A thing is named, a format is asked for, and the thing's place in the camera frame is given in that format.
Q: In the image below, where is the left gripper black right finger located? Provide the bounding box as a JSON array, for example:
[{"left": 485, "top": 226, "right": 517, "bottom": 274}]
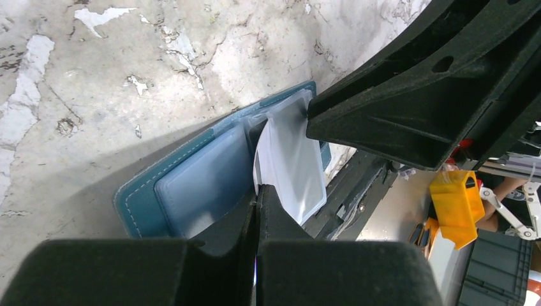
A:
[{"left": 256, "top": 185, "right": 443, "bottom": 305}]

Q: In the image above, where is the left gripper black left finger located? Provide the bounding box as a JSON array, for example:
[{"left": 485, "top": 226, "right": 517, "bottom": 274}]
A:
[{"left": 1, "top": 191, "right": 256, "bottom": 305}]

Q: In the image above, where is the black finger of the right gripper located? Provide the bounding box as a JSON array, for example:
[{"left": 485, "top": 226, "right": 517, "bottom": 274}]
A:
[
  {"left": 307, "top": 25, "right": 540, "bottom": 170},
  {"left": 315, "top": 0, "right": 541, "bottom": 105}
]

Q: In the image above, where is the blue leather card holder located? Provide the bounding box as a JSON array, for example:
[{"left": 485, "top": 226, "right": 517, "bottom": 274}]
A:
[{"left": 114, "top": 81, "right": 331, "bottom": 239}]

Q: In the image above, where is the white credit card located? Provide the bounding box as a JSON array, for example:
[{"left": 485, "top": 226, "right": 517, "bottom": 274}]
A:
[{"left": 253, "top": 118, "right": 327, "bottom": 225}]

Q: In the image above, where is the yellow plastic object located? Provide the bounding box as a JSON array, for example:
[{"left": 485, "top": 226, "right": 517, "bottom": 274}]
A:
[{"left": 408, "top": 170, "right": 485, "bottom": 259}]

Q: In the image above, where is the person with glasses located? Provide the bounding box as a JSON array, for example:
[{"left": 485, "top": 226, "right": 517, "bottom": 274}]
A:
[{"left": 476, "top": 172, "right": 532, "bottom": 233}]

